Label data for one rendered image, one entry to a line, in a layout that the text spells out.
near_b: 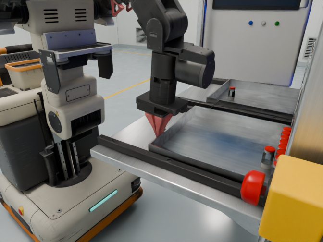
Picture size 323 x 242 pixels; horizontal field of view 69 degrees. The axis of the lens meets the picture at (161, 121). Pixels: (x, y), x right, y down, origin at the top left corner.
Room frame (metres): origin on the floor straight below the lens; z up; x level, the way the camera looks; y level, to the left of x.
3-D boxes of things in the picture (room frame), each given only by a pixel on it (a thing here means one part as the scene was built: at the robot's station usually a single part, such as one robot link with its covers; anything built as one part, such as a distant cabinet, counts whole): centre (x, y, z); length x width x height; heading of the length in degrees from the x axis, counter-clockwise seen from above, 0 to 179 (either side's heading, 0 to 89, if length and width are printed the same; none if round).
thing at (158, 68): (0.48, -0.01, 1.08); 0.07 x 0.06 x 0.07; 56
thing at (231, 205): (0.65, -0.21, 0.87); 0.70 x 0.48 x 0.02; 148
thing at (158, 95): (0.49, 0.00, 1.02); 0.10 x 0.07 x 0.07; 59
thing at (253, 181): (0.21, -0.12, 0.99); 0.04 x 0.04 x 0.04; 58
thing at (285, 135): (0.42, -0.26, 0.90); 0.18 x 0.02 x 0.05; 149
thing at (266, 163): (0.40, -0.22, 0.90); 0.02 x 0.02 x 0.05
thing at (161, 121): (0.50, 0.01, 0.95); 0.07 x 0.07 x 0.09; 59
